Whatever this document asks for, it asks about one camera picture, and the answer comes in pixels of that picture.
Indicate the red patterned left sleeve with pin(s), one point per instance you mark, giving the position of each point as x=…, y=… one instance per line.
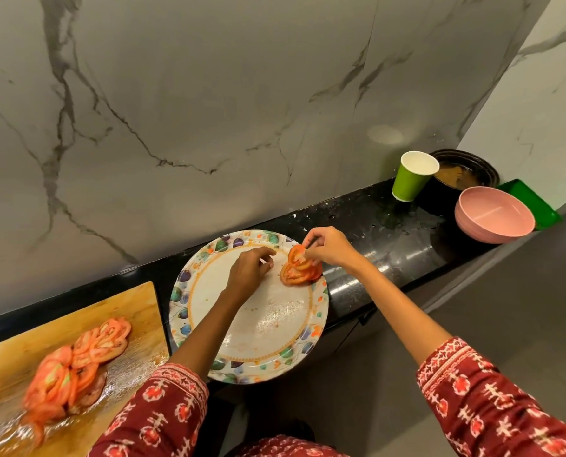
x=159, y=414

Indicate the red patterned tunic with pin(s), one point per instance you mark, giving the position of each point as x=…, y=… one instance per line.
x=283, y=447

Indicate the person's left forearm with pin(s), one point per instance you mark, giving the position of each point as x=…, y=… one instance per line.
x=207, y=335

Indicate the person's right forearm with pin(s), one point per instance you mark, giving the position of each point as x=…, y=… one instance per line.
x=402, y=314

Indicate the floral rimmed plate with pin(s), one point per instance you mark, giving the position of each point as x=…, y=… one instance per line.
x=268, y=328

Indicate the pink bowl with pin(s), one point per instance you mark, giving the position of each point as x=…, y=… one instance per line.
x=494, y=214

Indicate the person's left hand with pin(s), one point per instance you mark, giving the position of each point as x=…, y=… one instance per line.
x=245, y=278

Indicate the green paper cup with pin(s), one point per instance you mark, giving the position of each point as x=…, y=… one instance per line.
x=409, y=183

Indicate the brown lower cabinet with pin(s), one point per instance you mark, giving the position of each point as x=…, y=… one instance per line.
x=340, y=347

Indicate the pile of tomato slices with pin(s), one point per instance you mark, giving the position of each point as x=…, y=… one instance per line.
x=50, y=380

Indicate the red patterned sleeve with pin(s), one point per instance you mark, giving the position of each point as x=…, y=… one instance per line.
x=492, y=404
x=159, y=414

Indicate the green plastic tray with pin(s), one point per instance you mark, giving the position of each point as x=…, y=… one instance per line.
x=540, y=209

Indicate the dark cooking pot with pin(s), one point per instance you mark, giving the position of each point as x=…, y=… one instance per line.
x=473, y=159

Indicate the wooden cutting board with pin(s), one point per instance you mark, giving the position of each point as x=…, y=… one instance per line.
x=7, y=347

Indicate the red patterned right sleeve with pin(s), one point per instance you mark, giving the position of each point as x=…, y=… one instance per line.
x=492, y=404

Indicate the person's right hand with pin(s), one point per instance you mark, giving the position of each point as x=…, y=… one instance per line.
x=333, y=247

